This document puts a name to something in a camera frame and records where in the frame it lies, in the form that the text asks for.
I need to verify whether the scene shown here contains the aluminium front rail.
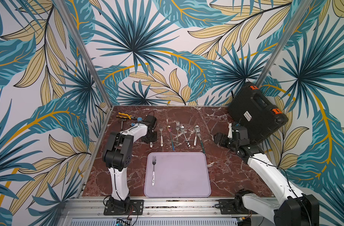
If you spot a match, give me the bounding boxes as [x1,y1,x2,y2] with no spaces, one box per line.
[57,197,277,226]

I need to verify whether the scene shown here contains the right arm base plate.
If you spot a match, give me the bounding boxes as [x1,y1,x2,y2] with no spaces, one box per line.
[214,199,249,215]

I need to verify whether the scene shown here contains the aluminium corner post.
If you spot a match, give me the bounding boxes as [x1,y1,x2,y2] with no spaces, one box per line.
[54,0,113,110]
[255,0,312,88]

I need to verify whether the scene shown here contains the lavender placemat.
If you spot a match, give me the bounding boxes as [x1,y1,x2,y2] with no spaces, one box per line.
[144,152,211,198]

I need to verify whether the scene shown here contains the black handled hammer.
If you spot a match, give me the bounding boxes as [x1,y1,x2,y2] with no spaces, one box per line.
[120,119,126,131]

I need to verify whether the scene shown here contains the black tool case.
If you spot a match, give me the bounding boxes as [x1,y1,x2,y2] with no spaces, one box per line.
[228,82,288,145]

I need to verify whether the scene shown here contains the spoon with black-white handle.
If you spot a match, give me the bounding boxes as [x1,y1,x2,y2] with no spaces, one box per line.
[180,125,191,147]

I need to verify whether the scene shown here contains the fork with green handle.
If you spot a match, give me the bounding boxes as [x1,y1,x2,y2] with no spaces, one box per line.
[196,127,206,154]

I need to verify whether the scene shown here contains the yellow black pliers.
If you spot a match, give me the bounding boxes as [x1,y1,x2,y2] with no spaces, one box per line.
[116,113,138,120]

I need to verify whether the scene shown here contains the right aluminium corner post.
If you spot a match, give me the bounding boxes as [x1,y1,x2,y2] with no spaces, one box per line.
[255,0,312,88]

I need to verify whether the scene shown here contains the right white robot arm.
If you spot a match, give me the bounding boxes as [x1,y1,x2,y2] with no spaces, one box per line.
[213,126,320,226]

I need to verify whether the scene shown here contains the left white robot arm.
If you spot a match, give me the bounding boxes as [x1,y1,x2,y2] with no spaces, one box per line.
[102,115,157,212]

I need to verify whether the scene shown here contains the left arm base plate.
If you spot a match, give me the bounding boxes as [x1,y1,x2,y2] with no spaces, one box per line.
[103,199,144,216]

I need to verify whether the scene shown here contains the iridescent spoon with blue handle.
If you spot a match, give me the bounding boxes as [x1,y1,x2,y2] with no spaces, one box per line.
[167,125,175,152]

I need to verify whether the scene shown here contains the left aluminium corner post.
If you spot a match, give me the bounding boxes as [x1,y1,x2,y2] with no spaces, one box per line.
[54,0,113,110]

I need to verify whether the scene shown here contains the ornate all-silver fork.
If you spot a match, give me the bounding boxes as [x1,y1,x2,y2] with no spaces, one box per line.
[176,121,180,141]

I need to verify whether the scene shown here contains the fork with white Pochacco handle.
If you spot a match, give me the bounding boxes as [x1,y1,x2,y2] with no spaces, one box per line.
[152,156,157,186]

